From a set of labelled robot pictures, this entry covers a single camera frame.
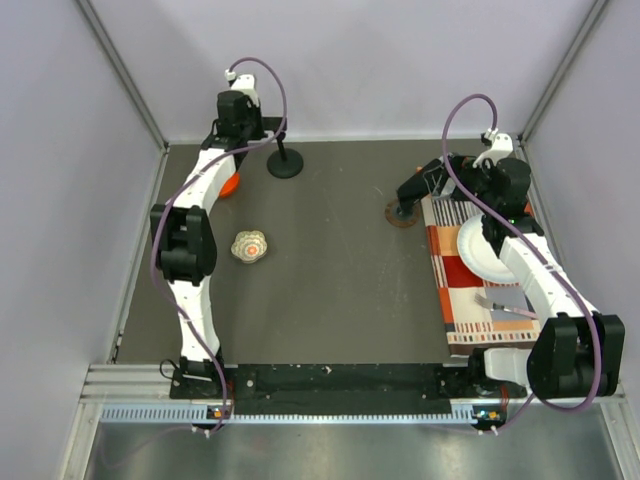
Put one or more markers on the grey metal phone stand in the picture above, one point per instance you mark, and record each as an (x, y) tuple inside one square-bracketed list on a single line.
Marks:
[(400, 218)]

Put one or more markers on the colourful patchwork placemat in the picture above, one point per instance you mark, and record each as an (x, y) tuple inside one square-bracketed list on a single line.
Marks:
[(469, 325)]

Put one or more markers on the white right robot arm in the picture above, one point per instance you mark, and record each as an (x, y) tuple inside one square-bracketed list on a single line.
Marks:
[(579, 350)]

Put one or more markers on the white plate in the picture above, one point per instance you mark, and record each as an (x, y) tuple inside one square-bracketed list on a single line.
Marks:
[(478, 256)]

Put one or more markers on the black smartphone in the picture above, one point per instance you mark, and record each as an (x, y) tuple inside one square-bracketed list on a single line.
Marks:
[(415, 185)]

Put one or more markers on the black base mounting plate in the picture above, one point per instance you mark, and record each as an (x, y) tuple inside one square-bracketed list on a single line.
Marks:
[(357, 388)]

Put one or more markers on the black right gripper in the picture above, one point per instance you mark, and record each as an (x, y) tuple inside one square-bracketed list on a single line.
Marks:
[(461, 167)]

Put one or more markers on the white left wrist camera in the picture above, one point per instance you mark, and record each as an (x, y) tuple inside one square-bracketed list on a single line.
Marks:
[(245, 84)]

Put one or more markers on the patterned floral small bowl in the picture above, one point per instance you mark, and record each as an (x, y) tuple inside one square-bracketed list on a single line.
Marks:
[(249, 246)]

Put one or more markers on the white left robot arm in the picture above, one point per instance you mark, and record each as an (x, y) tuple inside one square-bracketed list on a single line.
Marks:
[(185, 248)]

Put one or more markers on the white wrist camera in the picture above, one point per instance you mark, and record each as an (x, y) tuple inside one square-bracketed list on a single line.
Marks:
[(245, 84), (498, 145)]

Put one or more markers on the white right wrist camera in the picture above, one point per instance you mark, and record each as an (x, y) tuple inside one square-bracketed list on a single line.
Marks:
[(498, 145)]

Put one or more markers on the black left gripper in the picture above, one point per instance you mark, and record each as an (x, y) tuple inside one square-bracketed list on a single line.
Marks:
[(250, 107)]

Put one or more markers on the fork with pink handle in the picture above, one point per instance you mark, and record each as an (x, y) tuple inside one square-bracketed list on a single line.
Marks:
[(493, 306)]

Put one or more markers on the orange bowl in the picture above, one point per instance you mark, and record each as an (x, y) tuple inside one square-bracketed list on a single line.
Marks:
[(230, 186)]

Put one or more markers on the grey slotted cable duct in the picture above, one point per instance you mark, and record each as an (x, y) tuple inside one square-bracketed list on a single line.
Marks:
[(460, 414)]

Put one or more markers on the black camera stand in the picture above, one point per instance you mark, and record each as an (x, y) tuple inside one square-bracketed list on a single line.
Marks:
[(285, 163)]

